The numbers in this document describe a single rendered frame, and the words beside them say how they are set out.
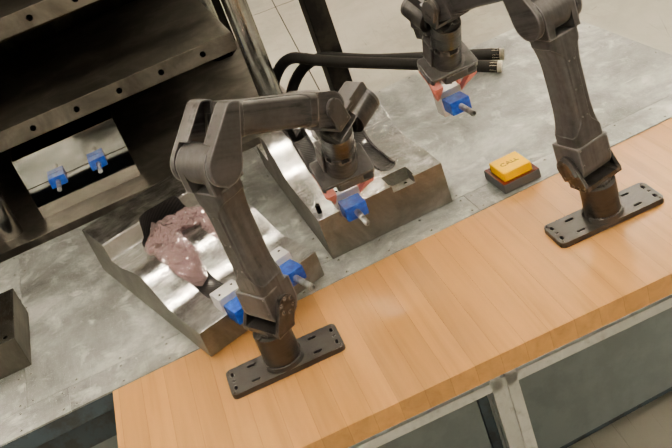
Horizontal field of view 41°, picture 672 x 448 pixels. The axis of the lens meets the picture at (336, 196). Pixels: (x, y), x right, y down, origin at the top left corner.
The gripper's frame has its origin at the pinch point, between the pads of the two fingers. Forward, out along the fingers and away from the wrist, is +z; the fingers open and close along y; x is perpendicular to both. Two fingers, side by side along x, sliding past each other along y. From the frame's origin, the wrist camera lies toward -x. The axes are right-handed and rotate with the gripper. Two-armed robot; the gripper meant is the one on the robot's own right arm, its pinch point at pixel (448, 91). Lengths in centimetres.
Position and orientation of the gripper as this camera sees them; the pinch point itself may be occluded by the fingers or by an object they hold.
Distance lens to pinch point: 182.8
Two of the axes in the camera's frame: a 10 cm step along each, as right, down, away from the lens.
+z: 1.3, 5.5, 8.2
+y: -8.9, 4.3, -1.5
